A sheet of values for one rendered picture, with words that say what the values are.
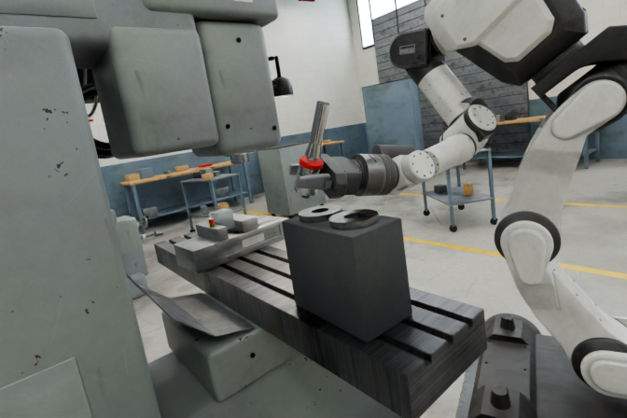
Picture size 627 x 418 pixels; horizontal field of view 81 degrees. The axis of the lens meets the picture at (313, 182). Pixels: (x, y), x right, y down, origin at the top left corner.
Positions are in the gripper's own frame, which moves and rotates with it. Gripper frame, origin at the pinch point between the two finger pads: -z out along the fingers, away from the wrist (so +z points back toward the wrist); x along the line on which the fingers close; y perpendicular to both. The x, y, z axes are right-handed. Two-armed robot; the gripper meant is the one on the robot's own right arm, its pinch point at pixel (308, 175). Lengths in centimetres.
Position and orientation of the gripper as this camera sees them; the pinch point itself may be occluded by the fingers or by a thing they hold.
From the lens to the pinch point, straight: 72.2
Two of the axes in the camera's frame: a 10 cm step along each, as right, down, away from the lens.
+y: -1.8, 8.8, 4.4
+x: 3.7, 4.7, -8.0
